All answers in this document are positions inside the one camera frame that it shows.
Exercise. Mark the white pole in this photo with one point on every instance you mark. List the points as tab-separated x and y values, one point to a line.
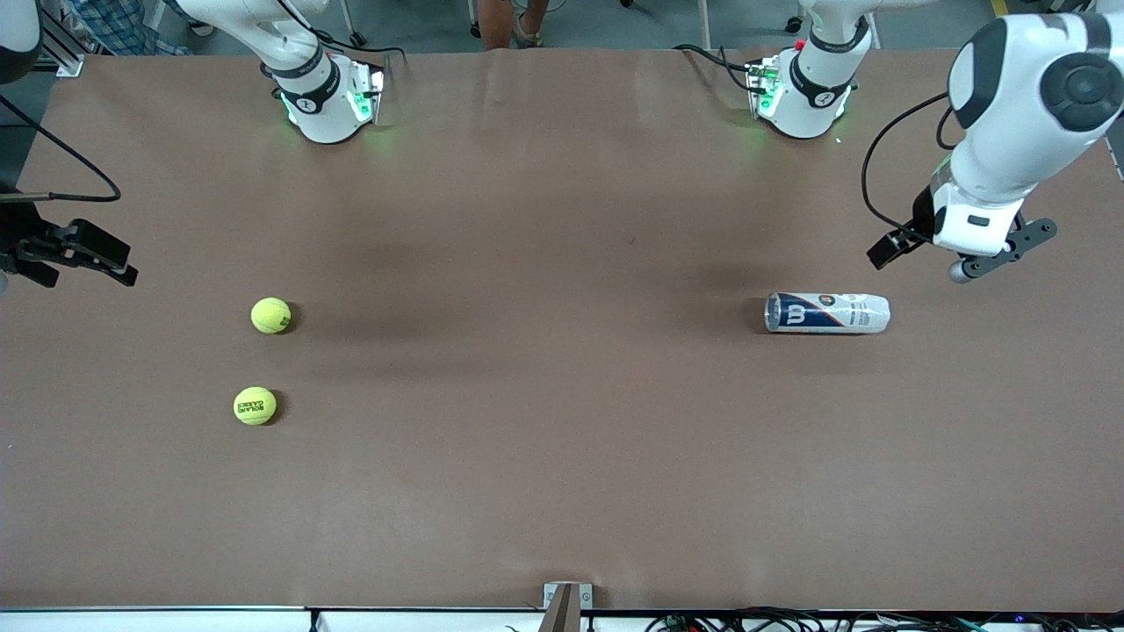
704	22

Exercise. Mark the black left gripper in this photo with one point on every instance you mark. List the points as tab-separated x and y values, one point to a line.
921	213

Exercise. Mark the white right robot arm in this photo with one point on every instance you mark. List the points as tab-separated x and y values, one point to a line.
307	88

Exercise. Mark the white stand leg with caster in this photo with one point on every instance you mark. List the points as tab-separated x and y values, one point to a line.
357	38

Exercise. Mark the blue plaid cloth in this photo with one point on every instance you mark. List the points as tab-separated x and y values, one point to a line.
114	22

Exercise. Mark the blue white tennis ball can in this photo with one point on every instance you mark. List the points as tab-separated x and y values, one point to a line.
825	314

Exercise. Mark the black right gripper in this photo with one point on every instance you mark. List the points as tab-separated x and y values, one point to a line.
19	235

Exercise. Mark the white table edge rail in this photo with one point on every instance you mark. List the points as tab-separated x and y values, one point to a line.
176	621

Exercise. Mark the yellow tennis ball black print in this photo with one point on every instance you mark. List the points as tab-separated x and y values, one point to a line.
255	406

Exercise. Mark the black caster wheel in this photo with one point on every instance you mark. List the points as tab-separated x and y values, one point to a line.
795	24

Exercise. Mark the aluminium frame profile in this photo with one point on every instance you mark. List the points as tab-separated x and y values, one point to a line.
66	53

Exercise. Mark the person's sandalled foot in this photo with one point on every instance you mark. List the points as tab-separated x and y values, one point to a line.
493	22

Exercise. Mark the grey metal mount bracket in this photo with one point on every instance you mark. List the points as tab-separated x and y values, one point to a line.
566	606

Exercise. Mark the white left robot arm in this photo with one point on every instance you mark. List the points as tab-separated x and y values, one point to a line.
1001	132

